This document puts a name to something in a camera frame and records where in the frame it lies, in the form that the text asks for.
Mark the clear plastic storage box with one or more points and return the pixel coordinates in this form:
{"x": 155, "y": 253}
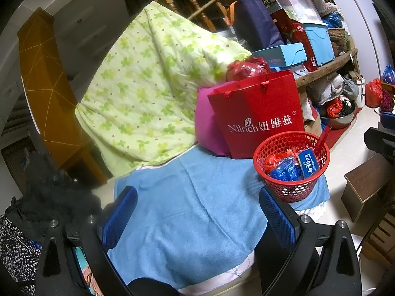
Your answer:
{"x": 293, "y": 0}

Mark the tied red plastic bag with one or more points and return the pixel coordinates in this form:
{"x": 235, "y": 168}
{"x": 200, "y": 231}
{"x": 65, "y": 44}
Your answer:
{"x": 247, "y": 67}

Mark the brown wooden stool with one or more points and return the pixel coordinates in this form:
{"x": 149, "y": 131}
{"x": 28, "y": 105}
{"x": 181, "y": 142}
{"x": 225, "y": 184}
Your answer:
{"x": 367, "y": 185}

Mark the pink pillow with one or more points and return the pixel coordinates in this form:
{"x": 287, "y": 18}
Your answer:
{"x": 209, "y": 129}

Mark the red plastic bag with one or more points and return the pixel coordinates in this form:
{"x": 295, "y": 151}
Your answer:
{"x": 374, "y": 94}
{"x": 277, "y": 158}
{"x": 247, "y": 67}

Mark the light blue shoebox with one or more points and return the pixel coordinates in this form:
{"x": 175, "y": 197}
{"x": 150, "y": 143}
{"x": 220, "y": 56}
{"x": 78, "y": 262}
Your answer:
{"x": 280, "y": 55}

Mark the black white dotted garment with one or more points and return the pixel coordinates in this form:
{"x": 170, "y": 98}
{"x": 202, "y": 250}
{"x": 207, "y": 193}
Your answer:
{"x": 15, "y": 259}

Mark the red gift box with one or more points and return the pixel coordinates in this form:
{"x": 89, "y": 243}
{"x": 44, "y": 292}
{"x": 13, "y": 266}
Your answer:
{"x": 304, "y": 43}

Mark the black clothing pile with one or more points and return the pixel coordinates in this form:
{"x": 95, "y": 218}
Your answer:
{"x": 55, "y": 197}

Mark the blue toothpaste box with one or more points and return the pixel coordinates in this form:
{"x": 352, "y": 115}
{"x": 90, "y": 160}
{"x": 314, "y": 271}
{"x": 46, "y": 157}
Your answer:
{"x": 309, "y": 165}

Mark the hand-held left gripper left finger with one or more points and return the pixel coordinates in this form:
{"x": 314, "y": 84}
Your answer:
{"x": 118, "y": 219}

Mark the green floral quilt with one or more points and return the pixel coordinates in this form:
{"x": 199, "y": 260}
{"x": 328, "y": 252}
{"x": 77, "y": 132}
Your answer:
{"x": 154, "y": 83}

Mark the blue towel blanket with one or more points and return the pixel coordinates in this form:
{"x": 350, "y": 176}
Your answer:
{"x": 191, "y": 222}

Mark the blue plastic bag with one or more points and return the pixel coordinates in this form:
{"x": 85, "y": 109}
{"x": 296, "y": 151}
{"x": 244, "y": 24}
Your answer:
{"x": 285, "y": 169}
{"x": 389, "y": 75}

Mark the wooden shelf board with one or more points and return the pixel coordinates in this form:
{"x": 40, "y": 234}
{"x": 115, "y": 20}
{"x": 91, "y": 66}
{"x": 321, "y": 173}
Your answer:
{"x": 324, "y": 71}

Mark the teal garment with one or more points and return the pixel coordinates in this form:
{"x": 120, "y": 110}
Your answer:
{"x": 79, "y": 265}

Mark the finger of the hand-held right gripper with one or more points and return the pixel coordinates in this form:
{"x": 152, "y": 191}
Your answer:
{"x": 379, "y": 143}
{"x": 388, "y": 118}

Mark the red mesh basket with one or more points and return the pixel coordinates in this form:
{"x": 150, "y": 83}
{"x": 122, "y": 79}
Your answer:
{"x": 293, "y": 191}

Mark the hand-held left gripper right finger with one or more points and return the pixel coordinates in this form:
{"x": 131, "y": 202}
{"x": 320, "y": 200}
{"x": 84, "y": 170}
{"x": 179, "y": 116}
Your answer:
{"x": 276, "y": 219}

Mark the light blue plastic bin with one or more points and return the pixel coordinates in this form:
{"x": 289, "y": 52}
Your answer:
{"x": 321, "y": 41}

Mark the yellow wooden cabinet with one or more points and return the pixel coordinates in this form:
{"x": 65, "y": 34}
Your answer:
{"x": 46, "y": 83}

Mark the blue plastic bag on floor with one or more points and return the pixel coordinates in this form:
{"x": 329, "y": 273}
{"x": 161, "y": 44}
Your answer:
{"x": 389, "y": 75}

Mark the metal basin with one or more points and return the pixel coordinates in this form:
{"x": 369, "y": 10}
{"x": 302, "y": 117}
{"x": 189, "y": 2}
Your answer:
{"x": 341, "y": 120}

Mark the red plastic bag on floor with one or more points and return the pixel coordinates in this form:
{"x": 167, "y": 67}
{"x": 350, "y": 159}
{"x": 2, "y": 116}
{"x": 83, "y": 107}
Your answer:
{"x": 374, "y": 94}

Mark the red paper bag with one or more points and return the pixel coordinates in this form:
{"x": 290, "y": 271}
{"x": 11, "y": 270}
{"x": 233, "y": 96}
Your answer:
{"x": 265, "y": 108}

